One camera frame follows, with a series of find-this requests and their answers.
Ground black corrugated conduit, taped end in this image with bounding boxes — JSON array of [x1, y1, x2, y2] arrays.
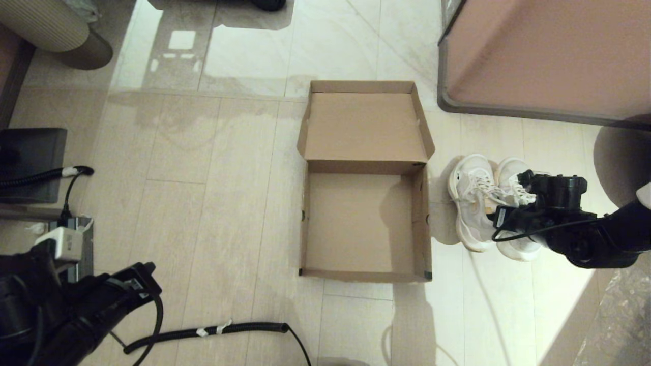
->
[[0, 166, 95, 190]]

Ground grey crumpled cloth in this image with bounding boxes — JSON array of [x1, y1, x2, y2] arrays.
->
[[64, 0, 101, 23]]

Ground brown cardboard shoe box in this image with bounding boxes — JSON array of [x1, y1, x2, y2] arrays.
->
[[297, 80, 436, 283]]

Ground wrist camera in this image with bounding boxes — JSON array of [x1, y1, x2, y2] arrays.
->
[[518, 170, 588, 210], [31, 227, 86, 275]]

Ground pink cabinet with grey base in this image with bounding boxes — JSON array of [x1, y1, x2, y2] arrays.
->
[[436, 0, 651, 128]]

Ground white mesh sneaker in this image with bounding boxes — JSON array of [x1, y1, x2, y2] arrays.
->
[[448, 154, 501, 253], [496, 158, 544, 262]]

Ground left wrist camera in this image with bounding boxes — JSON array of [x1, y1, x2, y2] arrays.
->
[[31, 227, 86, 275]]

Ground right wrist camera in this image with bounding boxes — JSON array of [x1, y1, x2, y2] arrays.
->
[[518, 170, 588, 210]]

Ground black left wrist camera cable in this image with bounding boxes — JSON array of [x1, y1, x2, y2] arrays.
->
[[114, 292, 164, 366]]

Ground thin black plug cable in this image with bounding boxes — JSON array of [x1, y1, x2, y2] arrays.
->
[[62, 170, 90, 220]]

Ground beige ribbed round stool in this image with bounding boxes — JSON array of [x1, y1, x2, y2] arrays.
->
[[0, 0, 113, 70]]

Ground dark grey floor mat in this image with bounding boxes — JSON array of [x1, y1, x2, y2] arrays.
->
[[0, 128, 68, 204]]

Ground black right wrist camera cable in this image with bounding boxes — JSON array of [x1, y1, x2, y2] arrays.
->
[[491, 213, 613, 243]]

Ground black corrugated conduit, two tapes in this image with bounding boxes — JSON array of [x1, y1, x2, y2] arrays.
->
[[123, 321, 312, 366]]

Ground dark brown wooden furniture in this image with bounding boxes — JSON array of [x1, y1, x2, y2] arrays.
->
[[0, 25, 37, 128]]

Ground grey black power supply box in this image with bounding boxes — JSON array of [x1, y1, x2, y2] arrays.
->
[[60, 216, 95, 283]]

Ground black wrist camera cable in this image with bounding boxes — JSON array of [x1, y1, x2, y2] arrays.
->
[[491, 213, 613, 243], [114, 292, 164, 366]]

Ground black rounded object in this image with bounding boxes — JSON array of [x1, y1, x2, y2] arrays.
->
[[249, 0, 287, 13]]

